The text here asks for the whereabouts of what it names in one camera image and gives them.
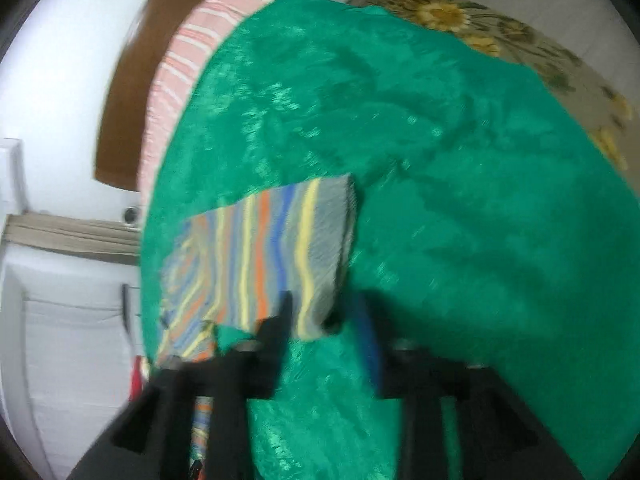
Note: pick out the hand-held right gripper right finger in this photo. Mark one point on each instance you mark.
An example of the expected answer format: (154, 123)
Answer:
(368, 347)

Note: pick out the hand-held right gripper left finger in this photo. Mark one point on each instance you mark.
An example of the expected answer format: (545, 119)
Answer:
(269, 352)

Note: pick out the striped knit sweater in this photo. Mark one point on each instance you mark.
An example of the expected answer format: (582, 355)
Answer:
(260, 245)

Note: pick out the red striped cloth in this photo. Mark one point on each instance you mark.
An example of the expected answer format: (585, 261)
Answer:
(136, 380)

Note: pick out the round grey knob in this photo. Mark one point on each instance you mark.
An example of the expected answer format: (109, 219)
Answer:
(131, 215)

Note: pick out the green blanket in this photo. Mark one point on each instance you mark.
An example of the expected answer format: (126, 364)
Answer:
(425, 160)

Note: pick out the white cabinet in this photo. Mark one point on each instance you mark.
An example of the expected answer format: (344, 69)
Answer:
(65, 360)

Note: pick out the beige wooden ledge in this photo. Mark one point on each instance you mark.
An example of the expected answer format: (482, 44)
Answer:
(65, 237)

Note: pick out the brown wooden headboard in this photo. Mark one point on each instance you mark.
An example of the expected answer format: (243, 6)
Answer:
(132, 65)

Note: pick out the floral bed sheet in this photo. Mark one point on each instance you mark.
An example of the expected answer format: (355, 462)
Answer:
(500, 30)

